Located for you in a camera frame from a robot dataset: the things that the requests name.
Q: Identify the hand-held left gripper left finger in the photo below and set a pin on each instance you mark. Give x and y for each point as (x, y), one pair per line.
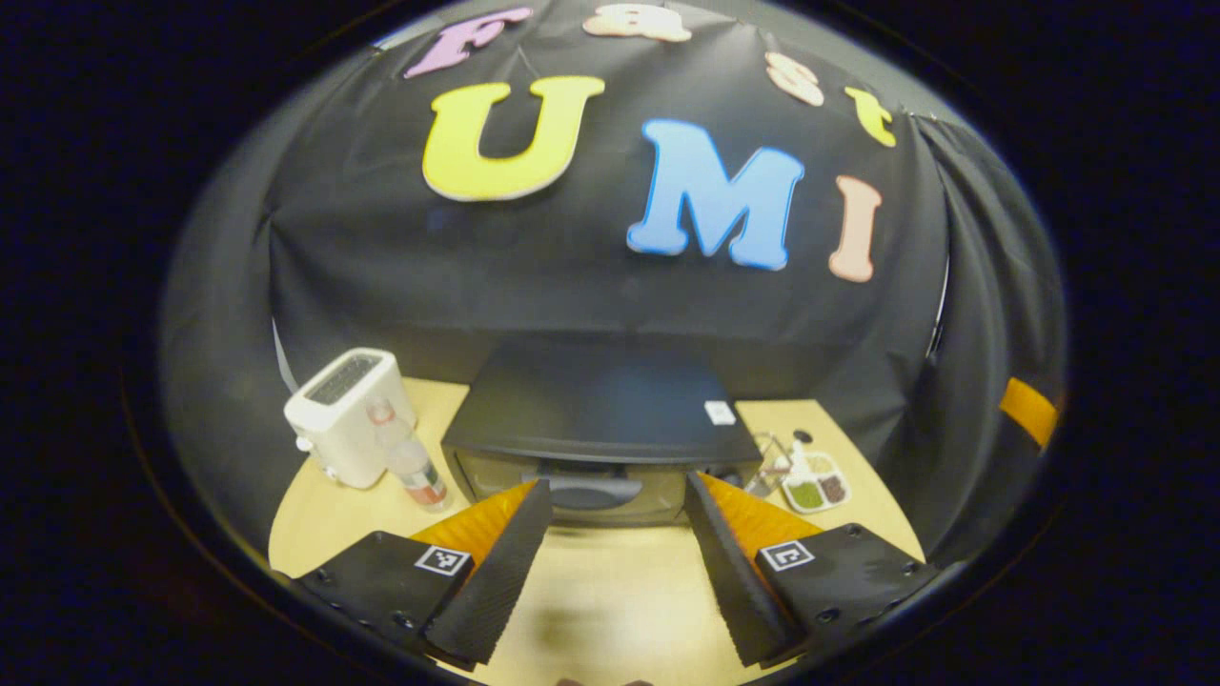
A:
(496, 576)

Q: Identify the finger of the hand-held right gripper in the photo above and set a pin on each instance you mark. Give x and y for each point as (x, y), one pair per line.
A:
(1029, 410)

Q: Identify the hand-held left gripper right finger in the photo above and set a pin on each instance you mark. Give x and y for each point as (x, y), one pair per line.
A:
(734, 576)

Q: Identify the black backdrop cloth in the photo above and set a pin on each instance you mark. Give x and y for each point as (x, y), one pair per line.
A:
(591, 305)

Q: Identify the white toaster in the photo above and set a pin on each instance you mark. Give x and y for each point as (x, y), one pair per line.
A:
(343, 419)

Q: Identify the white divided plate with beans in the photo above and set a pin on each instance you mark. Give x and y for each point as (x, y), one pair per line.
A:
(815, 491)

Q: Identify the clear bottle with red label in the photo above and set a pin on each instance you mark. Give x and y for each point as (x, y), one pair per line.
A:
(417, 467)

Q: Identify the black electric oven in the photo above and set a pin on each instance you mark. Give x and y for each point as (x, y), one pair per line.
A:
(600, 400)

